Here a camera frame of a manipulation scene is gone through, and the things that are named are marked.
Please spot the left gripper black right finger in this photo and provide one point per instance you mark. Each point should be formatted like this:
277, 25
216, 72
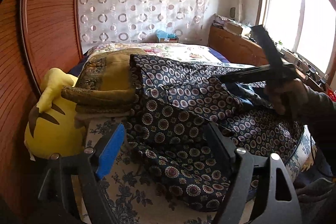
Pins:
275, 201

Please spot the blue floral white sheet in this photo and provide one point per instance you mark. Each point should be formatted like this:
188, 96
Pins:
134, 198

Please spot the yellow plush toy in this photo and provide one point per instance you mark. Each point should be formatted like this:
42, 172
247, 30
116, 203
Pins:
52, 126

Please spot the olive gold patterned pillow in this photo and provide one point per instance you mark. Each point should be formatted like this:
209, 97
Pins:
105, 84

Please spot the brown wooden wardrobe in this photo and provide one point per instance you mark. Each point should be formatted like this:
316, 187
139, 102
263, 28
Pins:
36, 35

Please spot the person's right hand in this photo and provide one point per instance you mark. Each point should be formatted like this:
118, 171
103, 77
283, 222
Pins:
287, 97

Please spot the pink floral bed quilt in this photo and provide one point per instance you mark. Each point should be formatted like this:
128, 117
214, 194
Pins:
175, 51

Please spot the box with blue items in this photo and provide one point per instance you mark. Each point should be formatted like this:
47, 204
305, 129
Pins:
164, 37

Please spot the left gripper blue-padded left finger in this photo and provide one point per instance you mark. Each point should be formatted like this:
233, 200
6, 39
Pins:
90, 167

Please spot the circle-patterned sheer curtain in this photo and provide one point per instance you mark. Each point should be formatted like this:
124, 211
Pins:
125, 21

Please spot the cardboard box on cabinet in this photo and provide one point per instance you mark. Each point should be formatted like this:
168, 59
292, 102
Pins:
235, 28

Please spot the window with wooden frame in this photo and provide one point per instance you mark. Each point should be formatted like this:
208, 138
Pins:
303, 27

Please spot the long wooden side cabinet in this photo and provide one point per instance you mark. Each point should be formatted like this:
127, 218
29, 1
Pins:
238, 50

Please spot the navy patterned silk garment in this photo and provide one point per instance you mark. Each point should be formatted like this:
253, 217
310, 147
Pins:
167, 126

